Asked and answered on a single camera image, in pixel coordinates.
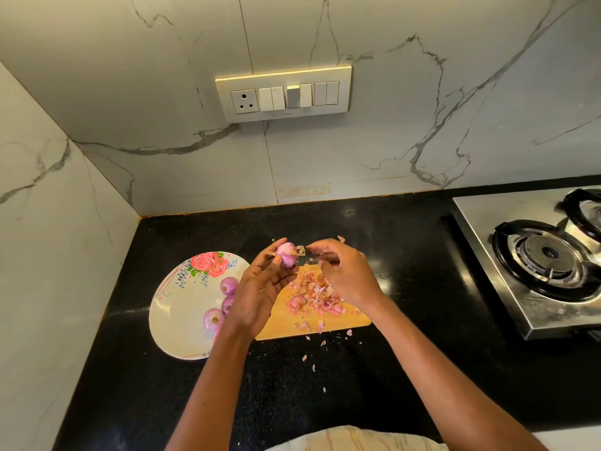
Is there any person's left hand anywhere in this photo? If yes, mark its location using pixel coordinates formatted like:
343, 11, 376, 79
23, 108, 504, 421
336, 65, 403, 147
225, 238, 300, 340

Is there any person's right hand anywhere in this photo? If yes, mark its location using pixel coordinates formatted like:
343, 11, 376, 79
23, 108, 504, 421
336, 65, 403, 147
306, 238, 386, 318

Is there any pile of onion peels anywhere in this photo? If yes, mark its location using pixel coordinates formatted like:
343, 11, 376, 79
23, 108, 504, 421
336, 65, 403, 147
284, 234, 356, 374

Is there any wooden cutting board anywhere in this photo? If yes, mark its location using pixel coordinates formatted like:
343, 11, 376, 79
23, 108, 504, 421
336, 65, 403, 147
255, 266, 372, 341

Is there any person's left forearm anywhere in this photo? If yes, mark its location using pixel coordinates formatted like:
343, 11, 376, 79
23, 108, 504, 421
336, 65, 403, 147
165, 324, 260, 451

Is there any person's right forearm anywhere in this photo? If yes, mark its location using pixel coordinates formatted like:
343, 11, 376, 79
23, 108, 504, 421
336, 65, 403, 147
361, 299, 548, 451

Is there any black stone countertop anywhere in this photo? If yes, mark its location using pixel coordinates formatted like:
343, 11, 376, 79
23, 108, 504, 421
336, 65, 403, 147
51, 175, 601, 451

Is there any white floral plate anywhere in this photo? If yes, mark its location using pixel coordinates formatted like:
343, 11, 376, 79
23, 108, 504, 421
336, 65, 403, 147
148, 251, 251, 361

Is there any stainless steel gas stove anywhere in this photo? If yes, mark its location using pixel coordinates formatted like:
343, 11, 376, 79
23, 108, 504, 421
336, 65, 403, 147
449, 185, 601, 341

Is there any beige striped garment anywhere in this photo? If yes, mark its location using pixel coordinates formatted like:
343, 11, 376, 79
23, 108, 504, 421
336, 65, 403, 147
267, 425, 447, 451

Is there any black stove burner grate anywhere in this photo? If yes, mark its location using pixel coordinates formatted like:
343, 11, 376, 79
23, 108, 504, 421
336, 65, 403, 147
490, 219, 601, 303
558, 187, 601, 242

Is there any white wall switch panel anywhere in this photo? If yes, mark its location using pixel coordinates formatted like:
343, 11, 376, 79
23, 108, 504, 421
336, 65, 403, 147
215, 65, 353, 125

